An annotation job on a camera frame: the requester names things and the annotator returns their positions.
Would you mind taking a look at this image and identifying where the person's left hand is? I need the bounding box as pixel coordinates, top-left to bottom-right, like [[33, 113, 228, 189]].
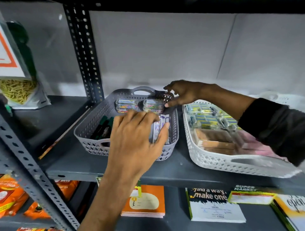
[[106, 111, 170, 178]]

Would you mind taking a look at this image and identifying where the person's right hand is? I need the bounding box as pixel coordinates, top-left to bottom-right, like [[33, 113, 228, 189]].
[[163, 80, 207, 108]]

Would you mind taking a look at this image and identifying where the white purple sachet pack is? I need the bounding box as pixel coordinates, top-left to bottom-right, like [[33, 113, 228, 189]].
[[152, 114, 171, 145]]

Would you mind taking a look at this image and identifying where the person's left forearm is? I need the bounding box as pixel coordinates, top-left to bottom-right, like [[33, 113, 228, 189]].
[[78, 165, 144, 231]]

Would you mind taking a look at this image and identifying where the person's right forearm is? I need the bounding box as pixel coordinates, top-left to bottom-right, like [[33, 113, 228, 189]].
[[203, 83, 305, 167]]

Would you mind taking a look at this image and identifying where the clear box of paper clips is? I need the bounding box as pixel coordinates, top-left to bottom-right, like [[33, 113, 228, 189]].
[[143, 99, 165, 114], [115, 98, 139, 114]]

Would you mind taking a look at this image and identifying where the stack of blue yellow boxes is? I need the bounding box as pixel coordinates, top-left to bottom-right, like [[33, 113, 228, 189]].
[[185, 103, 240, 131]]

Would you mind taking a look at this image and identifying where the grey metal shelf board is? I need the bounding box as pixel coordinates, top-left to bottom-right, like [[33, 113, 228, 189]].
[[45, 105, 305, 194], [0, 95, 96, 167]]

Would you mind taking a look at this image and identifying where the brown cardboard box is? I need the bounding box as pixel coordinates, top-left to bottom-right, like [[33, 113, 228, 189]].
[[197, 140, 239, 155], [193, 129, 239, 144]]

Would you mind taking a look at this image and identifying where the black green marker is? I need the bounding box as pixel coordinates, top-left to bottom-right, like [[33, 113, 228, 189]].
[[90, 116, 108, 140], [99, 117, 115, 141]]

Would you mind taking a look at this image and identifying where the white plastic basket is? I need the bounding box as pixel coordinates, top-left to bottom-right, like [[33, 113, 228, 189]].
[[249, 91, 305, 113], [182, 99, 302, 178]]

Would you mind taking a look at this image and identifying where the orange white notebook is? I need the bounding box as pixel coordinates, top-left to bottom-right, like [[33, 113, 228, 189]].
[[121, 185, 166, 219]]

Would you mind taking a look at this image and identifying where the grey plastic basket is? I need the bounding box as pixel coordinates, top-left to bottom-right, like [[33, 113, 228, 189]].
[[74, 86, 179, 161]]

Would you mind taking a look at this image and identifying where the black white notebook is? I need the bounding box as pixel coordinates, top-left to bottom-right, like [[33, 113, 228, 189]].
[[185, 188, 247, 224]]

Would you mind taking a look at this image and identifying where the pink packet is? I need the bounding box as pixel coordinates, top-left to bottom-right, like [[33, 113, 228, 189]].
[[237, 130, 287, 159]]

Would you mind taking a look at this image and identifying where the grey perforated rack upright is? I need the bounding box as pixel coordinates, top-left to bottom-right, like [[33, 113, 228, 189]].
[[0, 114, 80, 231], [63, 3, 105, 103]]

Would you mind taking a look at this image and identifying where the green yellow shelf label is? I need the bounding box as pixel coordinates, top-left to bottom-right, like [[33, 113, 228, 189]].
[[227, 185, 277, 205]]

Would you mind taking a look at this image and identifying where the orange snack packet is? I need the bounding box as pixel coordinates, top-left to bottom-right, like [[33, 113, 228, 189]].
[[0, 174, 29, 218], [55, 180, 79, 203], [16, 227, 63, 231]]

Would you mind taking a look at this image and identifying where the orange edged book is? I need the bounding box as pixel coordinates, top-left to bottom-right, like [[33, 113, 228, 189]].
[[38, 140, 59, 160]]

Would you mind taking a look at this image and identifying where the yellow black notebook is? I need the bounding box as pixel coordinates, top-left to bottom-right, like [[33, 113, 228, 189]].
[[270, 194, 305, 231]]

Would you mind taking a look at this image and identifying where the clear pouch of yellow sticks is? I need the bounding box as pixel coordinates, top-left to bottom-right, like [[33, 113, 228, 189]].
[[0, 14, 52, 110]]

